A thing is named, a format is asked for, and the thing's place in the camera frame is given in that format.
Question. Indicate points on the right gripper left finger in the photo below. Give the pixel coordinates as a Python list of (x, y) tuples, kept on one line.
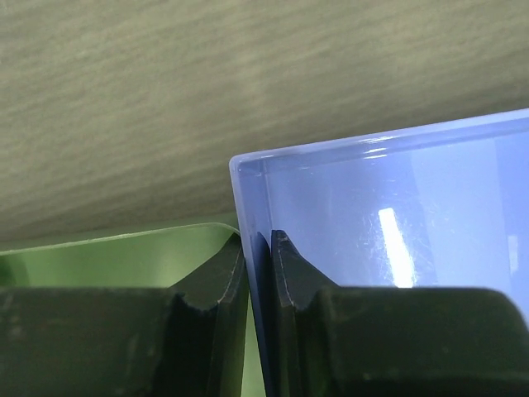
[(124, 326)]

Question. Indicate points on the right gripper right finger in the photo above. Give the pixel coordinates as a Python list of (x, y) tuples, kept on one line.
[(380, 341)]

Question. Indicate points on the green plastic box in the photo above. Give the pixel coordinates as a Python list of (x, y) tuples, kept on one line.
[(124, 260)]

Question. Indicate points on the blue plastic box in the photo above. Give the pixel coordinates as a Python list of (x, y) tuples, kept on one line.
[(443, 205)]

